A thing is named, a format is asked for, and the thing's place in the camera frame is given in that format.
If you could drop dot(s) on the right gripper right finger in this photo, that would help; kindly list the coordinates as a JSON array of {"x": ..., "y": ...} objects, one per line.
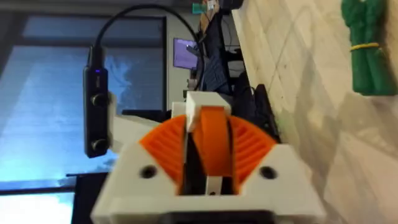
[{"x": 273, "y": 186}]

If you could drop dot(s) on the black equipment heap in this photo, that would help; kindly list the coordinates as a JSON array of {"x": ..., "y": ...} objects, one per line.
[{"x": 258, "y": 105}]

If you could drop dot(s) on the person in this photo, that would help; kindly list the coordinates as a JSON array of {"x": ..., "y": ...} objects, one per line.
[{"x": 214, "y": 56}]

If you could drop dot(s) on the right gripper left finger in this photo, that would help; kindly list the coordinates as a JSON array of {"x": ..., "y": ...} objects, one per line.
[{"x": 146, "y": 186}]

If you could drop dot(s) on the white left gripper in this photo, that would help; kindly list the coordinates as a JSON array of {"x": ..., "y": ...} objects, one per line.
[{"x": 130, "y": 130}]

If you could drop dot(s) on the black panel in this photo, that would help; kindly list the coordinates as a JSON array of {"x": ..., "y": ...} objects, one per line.
[{"x": 88, "y": 199}]

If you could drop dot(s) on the green toy vegetable bundle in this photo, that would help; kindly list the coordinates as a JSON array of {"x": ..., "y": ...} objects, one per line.
[{"x": 370, "y": 62}]

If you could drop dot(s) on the computer monitor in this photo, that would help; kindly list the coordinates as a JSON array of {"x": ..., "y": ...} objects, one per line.
[{"x": 184, "y": 53}]

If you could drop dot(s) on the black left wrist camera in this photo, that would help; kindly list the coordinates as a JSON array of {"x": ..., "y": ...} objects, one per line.
[{"x": 95, "y": 112}]

